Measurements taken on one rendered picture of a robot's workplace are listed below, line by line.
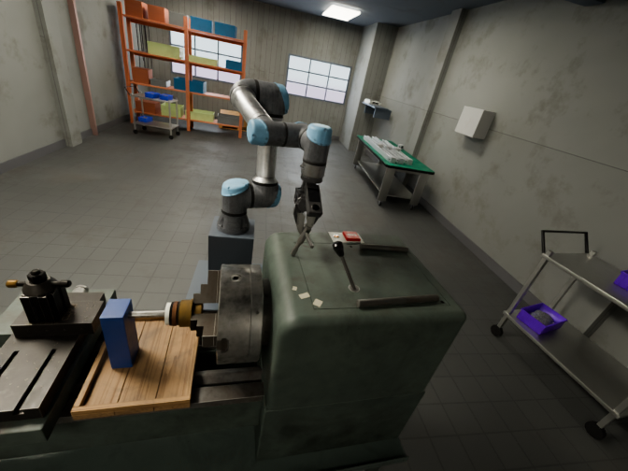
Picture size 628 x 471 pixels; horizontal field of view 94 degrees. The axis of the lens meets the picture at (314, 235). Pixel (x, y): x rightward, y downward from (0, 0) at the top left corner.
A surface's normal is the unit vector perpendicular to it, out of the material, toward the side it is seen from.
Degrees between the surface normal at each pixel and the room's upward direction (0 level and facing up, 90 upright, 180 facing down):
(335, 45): 90
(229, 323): 57
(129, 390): 0
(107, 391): 0
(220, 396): 0
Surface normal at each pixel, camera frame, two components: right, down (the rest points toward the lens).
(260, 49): 0.14, 0.51
